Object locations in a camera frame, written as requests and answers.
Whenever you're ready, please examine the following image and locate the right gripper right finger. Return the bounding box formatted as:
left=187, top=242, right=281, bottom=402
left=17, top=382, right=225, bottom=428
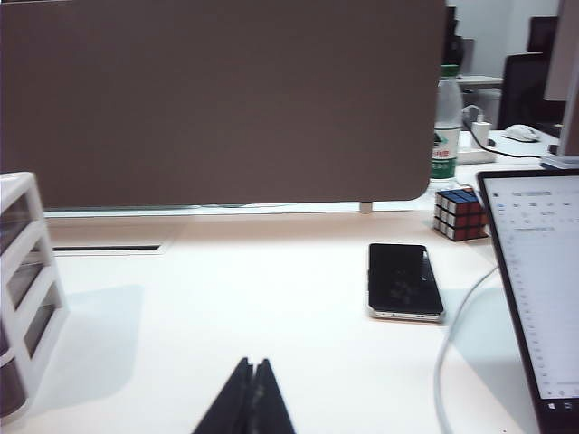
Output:
left=255, top=358, right=298, bottom=434

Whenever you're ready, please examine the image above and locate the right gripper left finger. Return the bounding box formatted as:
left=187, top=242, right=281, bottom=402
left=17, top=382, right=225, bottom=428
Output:
left=192, top=356, right=257, bottom=434

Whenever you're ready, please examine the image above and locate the clear plastic container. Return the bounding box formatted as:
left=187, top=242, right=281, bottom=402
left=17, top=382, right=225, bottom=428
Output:
left=0, top=259, right=52, bottom=358

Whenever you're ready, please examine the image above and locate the white plastic drawer cabinet frame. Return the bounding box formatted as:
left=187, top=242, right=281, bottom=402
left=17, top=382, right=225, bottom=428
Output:
left=0, top=171, right=70, bottom=420

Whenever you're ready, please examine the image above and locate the black smartphone white case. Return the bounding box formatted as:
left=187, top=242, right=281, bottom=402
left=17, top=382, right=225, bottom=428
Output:
left=366, top=242, right=447, bottom=323

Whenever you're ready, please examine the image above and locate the Rubik's cube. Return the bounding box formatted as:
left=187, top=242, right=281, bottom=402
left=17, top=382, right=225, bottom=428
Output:
left=433, top=187, right=489, bottom=241

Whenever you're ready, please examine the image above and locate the brown fabric desk partition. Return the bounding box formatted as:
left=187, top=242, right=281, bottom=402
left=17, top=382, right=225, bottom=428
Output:
left=0, top=0, right=447, bottom=210

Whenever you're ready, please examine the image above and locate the black laptop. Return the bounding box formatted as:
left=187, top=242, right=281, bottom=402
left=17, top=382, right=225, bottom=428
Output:
left=477, top=169, right=579, bottom=434

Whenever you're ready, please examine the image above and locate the white power strip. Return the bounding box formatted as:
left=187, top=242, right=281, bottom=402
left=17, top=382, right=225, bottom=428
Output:
left=456, top=144, right=497, bottom=165

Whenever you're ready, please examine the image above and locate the clear bottle green cap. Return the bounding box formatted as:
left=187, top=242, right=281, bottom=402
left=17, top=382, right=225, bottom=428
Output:
left=429, top=65, right=465, bottom=182

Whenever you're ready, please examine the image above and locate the white charger plug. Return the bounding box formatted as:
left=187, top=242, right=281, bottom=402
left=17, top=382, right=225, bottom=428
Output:
left=472, top=106, right=493, bottom=146

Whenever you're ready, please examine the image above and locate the white computer mouse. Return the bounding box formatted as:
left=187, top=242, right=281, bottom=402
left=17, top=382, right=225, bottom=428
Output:
left=502, top=124, right=542, bottom=144

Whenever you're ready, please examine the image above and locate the black office chair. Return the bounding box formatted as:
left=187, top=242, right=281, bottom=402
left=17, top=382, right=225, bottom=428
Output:
left=497, top=52, right=566, bottom=132

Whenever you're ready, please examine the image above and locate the taupe side partition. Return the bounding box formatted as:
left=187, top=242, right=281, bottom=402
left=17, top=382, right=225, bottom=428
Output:
left=556, top=0, right=579, bottom=157

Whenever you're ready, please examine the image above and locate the white laptop cable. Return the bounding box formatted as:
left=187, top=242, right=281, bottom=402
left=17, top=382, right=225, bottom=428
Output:
left=433, top=266, right=501, bottom=434

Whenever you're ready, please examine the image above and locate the smoky drawer with red handle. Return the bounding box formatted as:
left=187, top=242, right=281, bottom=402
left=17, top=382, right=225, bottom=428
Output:
left=0, top=302, right=63, bottom=415
left=0, top=196, right=36, bottom=254

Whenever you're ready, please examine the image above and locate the thin black charger cable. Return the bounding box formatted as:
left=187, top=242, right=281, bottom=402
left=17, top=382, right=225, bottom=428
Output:
left=460, top=117, right=544, bottom=160

